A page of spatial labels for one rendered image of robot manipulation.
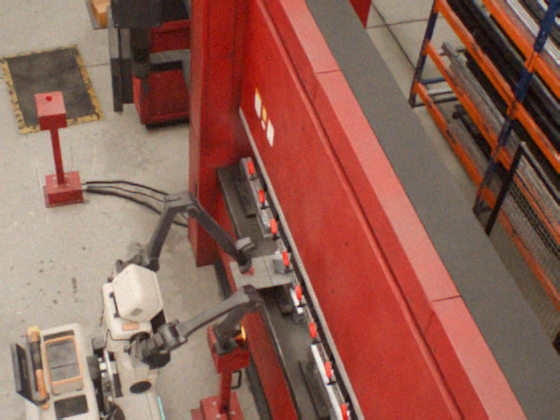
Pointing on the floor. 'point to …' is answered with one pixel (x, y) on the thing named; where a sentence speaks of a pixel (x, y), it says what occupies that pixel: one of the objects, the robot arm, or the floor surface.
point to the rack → (480, 114)
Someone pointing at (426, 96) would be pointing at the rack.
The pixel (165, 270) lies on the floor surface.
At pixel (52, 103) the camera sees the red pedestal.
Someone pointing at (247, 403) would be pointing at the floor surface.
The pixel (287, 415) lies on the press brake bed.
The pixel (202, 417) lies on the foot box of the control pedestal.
